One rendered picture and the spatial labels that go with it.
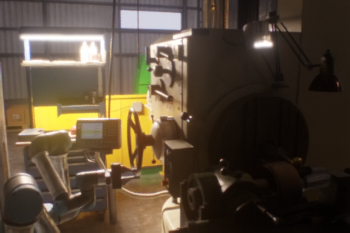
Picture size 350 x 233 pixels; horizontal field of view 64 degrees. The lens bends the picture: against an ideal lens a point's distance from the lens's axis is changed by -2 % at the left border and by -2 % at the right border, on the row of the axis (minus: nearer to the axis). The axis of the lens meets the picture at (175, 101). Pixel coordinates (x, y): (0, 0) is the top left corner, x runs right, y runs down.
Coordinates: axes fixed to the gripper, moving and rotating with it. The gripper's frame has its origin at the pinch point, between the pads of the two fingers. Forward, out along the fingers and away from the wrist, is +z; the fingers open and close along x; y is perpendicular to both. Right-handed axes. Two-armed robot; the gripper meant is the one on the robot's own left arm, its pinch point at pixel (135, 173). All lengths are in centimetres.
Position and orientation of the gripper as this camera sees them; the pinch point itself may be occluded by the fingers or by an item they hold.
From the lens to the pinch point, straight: 163.0
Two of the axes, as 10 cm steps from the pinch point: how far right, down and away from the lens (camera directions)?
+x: 0.6, 10.0, -0.4
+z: 9.5, -0.4, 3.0
